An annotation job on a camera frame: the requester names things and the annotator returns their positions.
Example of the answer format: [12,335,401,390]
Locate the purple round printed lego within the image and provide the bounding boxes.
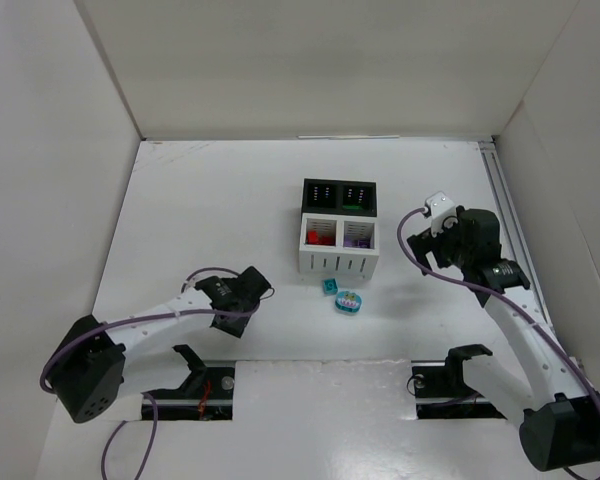
[343,237,371,249]

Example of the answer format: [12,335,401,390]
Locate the red 2x4 lego brick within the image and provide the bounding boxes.
[306,230,320,245]

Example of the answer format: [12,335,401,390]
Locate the red flower lego brick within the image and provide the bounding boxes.
[318,236,335,246]

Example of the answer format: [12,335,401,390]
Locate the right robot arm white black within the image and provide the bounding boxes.
[397,201,600,478]

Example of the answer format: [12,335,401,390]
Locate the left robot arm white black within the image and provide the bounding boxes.
[39,266,275,424]

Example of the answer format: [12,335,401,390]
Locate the white slatted double container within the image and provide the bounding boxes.
[298,213,380,280]

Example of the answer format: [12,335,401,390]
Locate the small teal 2x2 lego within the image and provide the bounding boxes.
[322,278,339,295]

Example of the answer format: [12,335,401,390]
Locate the teal round frog lego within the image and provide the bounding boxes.
[334,291,362,315]

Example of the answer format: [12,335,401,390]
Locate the black double container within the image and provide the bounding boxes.
[301,178,377,218]

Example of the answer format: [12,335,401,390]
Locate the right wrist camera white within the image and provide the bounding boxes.
[424,191,458,238]

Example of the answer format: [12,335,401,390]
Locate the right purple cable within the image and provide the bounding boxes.
[397,204,600,480]

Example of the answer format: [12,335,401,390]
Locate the aluminium rail right side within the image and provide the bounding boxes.
[478,140,549,321]

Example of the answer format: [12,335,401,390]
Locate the red wires in slot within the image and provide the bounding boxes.
[197,379,214,416]

